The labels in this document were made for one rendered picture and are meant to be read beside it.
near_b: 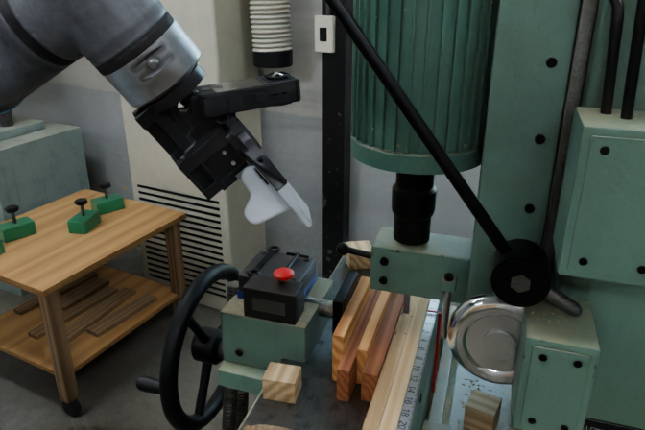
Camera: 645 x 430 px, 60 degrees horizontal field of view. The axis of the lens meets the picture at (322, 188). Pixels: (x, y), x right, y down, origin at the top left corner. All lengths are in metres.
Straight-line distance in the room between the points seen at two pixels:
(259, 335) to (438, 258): 0.28
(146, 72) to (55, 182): 2.42
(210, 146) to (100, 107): 2.50
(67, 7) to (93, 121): 2.59
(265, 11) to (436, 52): 1.53
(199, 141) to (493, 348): 0.41
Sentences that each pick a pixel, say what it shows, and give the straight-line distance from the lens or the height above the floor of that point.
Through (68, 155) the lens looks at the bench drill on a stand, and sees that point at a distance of 2.98.
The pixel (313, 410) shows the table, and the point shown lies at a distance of 0.77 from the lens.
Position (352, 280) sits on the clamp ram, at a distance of 0.84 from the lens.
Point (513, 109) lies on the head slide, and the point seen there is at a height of 1.28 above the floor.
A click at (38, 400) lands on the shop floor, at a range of 2.34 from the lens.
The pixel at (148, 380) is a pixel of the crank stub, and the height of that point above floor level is 0.82.
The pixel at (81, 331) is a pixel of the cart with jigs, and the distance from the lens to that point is 2.28.
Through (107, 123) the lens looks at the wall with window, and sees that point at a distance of 3.07.
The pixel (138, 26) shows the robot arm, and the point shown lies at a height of 1.38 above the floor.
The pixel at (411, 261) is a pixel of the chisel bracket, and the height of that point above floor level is 1.06.
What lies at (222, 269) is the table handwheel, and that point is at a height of 0.94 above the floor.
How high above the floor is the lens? 1.43
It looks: 22 degrees down
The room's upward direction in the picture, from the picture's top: straight up
